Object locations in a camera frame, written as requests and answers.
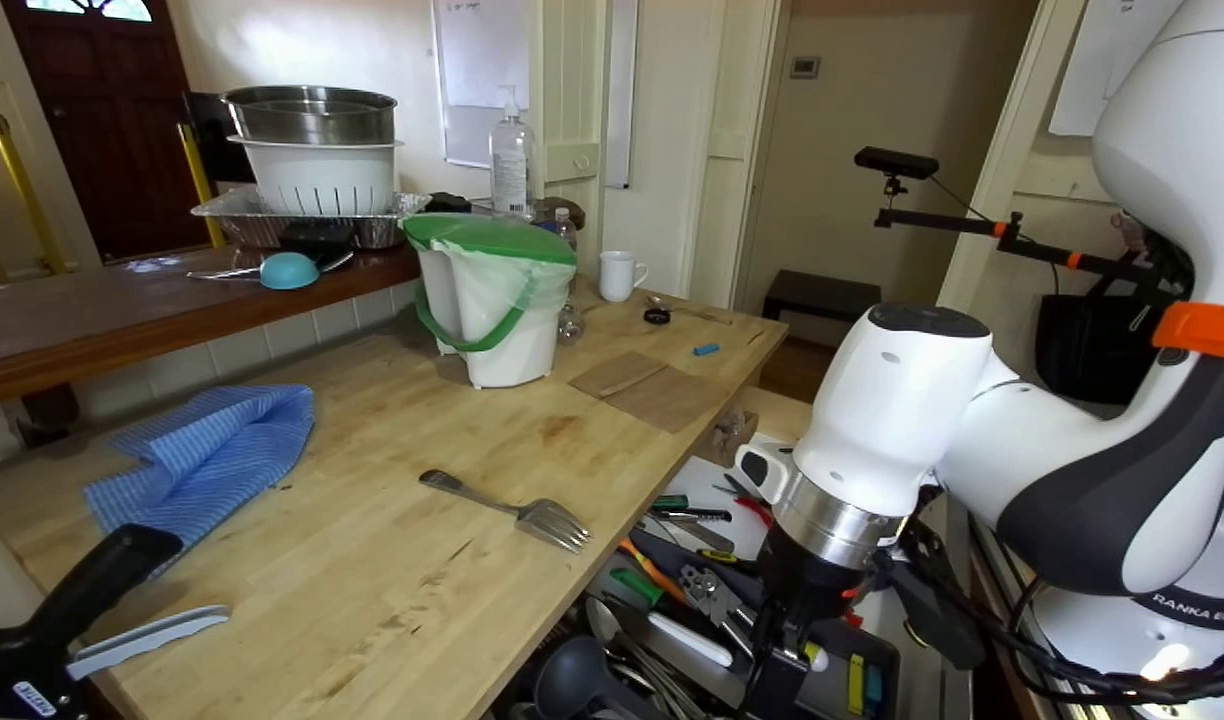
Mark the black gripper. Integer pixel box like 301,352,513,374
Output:
756,530,858,672

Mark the black ladle steel handle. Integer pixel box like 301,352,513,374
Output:
530,630,775,720

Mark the open wooden drawer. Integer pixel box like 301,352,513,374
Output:
483,382,975,720

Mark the silver fork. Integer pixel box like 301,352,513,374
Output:
415,464,598,557

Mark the brown rectangular mat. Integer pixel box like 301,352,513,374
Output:
564,348,723,432

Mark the black stool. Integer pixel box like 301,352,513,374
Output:
760,266,890,396

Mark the white mug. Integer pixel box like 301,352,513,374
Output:
598,245,652,308

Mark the black bag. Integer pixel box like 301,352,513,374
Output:
1031,293,1166,407

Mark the white bucket green rim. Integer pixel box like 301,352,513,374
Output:
400,212,582,392

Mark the clear plastic bottle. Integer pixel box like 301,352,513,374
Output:
489,106,533,216

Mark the teal bowl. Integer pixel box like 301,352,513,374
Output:
258,248,323,293

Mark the white board panel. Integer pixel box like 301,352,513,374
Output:
1050,0,1183,140

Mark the blue cloth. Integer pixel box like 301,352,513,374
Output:
80,378,320,547

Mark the steel cooking pot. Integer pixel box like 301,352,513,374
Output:
220,80,400,147

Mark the yellow pole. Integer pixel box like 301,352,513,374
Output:
171,118,229,250

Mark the dark brown wooden counter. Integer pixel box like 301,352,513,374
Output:
0,239,425,410

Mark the dark brown door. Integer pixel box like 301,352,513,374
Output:
0,0,217,263

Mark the white handled knife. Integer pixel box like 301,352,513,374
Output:
643,611,737,672

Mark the orange handled tool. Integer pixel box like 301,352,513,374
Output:
621,535,687,604

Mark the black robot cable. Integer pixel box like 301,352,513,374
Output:
890,517,1224,707

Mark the orange strap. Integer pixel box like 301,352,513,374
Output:
1148,298,1224,360

